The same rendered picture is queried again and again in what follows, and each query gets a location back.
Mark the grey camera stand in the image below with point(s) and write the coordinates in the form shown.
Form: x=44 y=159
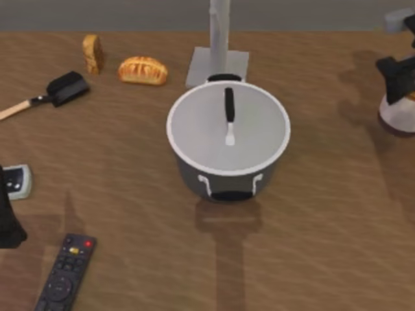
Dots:
x=220 y=48

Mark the grey kitchen scale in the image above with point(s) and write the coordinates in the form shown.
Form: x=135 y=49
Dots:
x=19 y=182

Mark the golden bread loaf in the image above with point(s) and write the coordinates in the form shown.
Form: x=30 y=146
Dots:
x=142 y=71

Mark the black remote control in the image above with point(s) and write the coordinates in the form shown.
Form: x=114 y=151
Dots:
x=63 y=275

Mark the upright bread slice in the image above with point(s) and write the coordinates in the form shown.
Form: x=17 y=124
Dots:
x=93 y=54

